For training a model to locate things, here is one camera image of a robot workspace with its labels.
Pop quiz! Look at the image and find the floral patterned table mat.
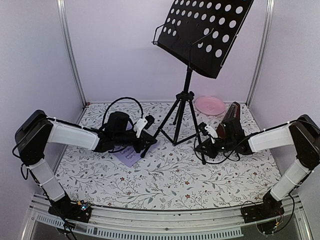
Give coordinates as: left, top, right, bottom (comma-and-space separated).
51, 101, 286, 211

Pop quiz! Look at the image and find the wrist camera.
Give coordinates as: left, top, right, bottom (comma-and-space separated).
133, 115, 155, 138
198, 122, 219, 144

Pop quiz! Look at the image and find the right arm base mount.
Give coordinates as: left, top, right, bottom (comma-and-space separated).
240, 192, 285, 223

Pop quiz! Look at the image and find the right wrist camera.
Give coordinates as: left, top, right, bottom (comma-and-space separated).
198, 122, 219, 144

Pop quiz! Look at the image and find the aluminium frame post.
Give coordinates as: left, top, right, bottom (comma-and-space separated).
245, 0, 275, 108
56, 0, 87, 108

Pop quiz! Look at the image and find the pink plastic plate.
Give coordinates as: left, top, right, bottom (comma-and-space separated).
194, 96, 226, 116

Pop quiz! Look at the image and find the dark red metronome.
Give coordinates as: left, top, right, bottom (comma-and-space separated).
216, 101, 241, 139

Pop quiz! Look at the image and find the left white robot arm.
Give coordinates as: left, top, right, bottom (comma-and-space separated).
12, 109, 157, 217

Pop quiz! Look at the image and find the right aluminium frame post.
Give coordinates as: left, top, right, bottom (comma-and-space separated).
245, 0, 275, 108

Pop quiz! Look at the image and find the purple sheet music paper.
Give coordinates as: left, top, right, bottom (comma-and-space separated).
111, 123, 149, 167

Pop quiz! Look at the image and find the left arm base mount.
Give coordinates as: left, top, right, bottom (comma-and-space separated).
48, 195, 92, 223

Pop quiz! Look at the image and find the left aluminium frame post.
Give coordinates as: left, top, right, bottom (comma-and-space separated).
56, 0, 87, 108

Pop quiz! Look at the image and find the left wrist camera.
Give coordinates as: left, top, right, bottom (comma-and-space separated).
133, 115, 155, 138

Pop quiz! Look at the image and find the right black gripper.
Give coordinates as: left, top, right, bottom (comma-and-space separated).
197, 136, 236, 159

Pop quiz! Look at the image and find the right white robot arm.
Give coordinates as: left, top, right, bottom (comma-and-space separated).
194, 114, 320, 218

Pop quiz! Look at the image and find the front aluminium rail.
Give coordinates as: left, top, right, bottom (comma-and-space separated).
21, 194, 314, 240

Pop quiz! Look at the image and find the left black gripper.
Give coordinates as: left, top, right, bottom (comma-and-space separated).
113, 131, 156, 153

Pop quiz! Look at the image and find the black folding tripod stand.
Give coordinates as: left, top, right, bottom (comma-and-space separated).
139, 66, 207, 165

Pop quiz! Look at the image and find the black perforated music stand desk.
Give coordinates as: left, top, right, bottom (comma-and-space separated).
153, 0, 253, 79

